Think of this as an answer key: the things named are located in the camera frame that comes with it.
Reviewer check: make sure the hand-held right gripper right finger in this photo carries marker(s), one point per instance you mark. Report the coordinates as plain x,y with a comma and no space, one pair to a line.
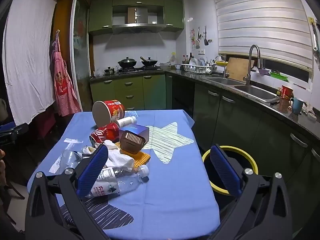
225,170

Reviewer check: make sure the small steel pot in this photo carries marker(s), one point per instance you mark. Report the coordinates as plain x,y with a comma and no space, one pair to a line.
109,70

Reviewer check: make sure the group of sauce bottles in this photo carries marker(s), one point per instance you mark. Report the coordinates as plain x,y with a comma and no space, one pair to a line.
188,58

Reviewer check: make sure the white hanging curtain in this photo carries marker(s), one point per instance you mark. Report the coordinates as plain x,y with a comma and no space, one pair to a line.
27,67

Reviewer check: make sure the red printed cup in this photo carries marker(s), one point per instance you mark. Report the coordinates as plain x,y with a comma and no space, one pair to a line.
287,91

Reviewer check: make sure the small steel faucet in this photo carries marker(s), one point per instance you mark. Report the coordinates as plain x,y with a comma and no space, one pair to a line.
225,67

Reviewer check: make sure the wooden cutting board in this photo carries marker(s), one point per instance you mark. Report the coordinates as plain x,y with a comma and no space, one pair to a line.
238,70

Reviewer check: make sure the blue star-print tablecloth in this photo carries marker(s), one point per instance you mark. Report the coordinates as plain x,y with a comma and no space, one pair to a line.
162,192

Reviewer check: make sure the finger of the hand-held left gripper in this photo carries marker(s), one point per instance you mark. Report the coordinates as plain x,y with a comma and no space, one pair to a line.
15,131

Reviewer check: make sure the black hanging spatula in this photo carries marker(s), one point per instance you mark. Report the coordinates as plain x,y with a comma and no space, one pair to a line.
206,41

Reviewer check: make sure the tall steel faucet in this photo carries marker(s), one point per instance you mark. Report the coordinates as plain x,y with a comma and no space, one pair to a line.
250,67

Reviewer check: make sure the light green base cabinet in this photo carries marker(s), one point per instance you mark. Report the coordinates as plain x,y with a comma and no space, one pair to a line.
130,90

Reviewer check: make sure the clear plastic cup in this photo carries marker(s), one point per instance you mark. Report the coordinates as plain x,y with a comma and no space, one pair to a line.
70,158

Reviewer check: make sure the pink wall sticker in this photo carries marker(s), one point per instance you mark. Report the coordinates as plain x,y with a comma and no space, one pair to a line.
192,38

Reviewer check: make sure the yellow plastic tray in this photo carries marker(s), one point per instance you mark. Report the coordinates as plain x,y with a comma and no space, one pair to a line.
222,62

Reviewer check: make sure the dark stone countertop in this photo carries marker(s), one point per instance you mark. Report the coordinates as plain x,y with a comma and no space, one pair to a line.
287,110

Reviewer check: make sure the crumpled dish rag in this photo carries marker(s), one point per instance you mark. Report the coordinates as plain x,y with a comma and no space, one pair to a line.
310,112

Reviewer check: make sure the white pill bottle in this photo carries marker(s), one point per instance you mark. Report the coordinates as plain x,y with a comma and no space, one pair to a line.
125,122

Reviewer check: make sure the plastic oil bottle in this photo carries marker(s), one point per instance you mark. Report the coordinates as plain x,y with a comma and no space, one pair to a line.
173,59

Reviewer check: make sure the white tissue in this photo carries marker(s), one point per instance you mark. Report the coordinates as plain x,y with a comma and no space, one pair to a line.
117,157

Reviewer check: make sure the orange waffle sponge cloth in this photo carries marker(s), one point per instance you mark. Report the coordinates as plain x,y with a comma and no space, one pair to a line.
142,158

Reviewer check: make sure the snack wrapper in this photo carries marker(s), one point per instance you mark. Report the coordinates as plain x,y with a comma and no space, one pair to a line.
88,150

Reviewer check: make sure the red cloth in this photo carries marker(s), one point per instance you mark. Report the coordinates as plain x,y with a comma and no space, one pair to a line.
45,126

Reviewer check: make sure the black wok with lid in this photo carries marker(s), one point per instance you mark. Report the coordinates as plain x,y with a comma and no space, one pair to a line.
127,62

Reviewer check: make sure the crushed red drink can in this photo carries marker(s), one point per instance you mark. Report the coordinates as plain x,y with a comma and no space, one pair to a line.
105,133

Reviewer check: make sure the red instant noodle cup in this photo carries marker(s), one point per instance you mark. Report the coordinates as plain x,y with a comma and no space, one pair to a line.
113,111

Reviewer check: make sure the green plastic tray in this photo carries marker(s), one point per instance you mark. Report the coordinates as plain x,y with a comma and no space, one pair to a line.
278,76

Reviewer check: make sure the purple sink basket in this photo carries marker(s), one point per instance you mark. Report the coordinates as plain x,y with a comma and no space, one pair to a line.
262,71

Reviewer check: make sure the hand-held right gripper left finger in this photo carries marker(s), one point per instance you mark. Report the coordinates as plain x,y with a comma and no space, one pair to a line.
93,170

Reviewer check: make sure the dark window pane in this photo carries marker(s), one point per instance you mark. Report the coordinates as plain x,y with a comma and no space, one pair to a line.
285,71

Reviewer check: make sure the white zebra window blind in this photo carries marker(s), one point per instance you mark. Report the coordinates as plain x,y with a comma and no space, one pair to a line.
260,22

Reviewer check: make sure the green wall cabinets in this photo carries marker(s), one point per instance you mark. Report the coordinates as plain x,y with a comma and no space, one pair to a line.
100,15

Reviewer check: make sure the steel range hood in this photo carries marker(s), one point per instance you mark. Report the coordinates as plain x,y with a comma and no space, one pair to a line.
137,27

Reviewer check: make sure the yellow-rimmed dark trash bin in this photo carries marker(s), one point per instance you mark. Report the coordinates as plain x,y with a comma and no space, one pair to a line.
246,165

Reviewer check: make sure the black gas stove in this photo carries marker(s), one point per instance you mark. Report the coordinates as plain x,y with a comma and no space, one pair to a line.
140,70

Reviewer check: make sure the clear plastic water bottle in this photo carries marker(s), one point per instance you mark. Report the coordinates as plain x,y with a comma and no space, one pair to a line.
122,182

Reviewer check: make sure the person's left hand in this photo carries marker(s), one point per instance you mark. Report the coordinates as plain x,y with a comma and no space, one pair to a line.
2,172

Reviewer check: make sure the dark green base cabinets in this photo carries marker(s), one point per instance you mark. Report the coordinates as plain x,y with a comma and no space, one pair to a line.
262,135

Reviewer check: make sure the frosted glass sliding door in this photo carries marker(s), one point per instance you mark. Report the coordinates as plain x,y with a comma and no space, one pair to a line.
81,55

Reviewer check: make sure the purple-blue cardboard box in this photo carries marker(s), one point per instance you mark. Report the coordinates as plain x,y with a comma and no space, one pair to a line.
136,130

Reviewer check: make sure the steel double sink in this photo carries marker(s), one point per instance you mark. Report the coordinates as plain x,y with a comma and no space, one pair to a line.
255,92

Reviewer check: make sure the white dish rack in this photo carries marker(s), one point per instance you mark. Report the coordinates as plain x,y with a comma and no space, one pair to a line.
195,68

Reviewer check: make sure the red checkered apron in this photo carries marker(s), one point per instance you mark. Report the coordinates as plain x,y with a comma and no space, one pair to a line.
63,87

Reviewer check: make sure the blue mug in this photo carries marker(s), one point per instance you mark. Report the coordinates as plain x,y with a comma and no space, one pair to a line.
298,106

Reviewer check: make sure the white hanging utensil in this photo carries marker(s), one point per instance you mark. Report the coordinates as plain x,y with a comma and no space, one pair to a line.
198,43

